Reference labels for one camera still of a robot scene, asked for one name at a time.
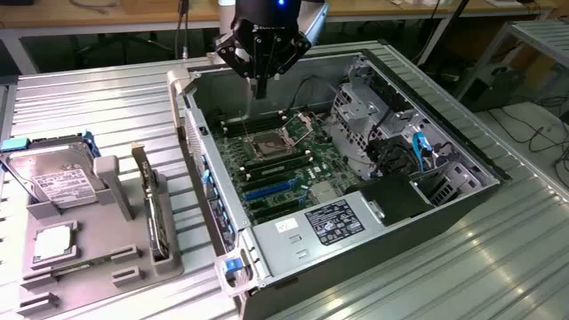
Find grey power supply unit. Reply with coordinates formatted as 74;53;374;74
248;190;390;279

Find long black expansion slot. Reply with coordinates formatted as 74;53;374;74
248;191;304;214
253;199;308;221

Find CPU socket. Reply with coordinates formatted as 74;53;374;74
249;131;298;158

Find silver CPU chip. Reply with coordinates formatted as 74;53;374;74
33;227;77;260

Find blue data wire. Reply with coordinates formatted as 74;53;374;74
410;131;436;175

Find green RAM stick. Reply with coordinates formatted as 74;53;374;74
48;259;97;273

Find silver chipset heatsink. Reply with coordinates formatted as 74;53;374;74
309;184;340;203

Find grey parts rack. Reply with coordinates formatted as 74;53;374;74
14;155;188;317

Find silver drive cage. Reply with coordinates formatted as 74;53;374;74
330;56;414;164

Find black air shroud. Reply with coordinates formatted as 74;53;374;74
357;173;437;228

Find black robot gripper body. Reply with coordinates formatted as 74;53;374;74
229;0;304;47

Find aluminium frame side table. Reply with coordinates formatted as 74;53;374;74
456;20;569;101

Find green motherboard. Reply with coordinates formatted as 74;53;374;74
212;106;370;228

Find black cable with metal plug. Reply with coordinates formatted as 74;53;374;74
174;0;190;61

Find blue expansion slot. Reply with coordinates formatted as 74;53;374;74
241;175;298;201

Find hard disk with blue bracket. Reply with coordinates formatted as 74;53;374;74
0;131;102;210

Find black RAM slot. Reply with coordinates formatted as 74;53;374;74
220;111;285;125
221;119;285;133
241;159;313;178
236;149;309;169
242;163;314;183
238;154;312;173
220;115;288;129

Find black computer tower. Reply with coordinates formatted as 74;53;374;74
469;63;527;113

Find open black PC case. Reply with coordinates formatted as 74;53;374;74
166;39;511;320

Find silver disk bay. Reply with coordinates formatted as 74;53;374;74
410;161;487;205

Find thin black wire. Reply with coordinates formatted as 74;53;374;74
292;77;340;108

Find wooden desk white frame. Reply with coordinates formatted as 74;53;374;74
0;0;222;76
326;0;559;97

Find silver socket cover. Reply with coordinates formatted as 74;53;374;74
278;111;316;135

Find graphics card with silver bracket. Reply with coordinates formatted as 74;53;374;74
129;141;172;261

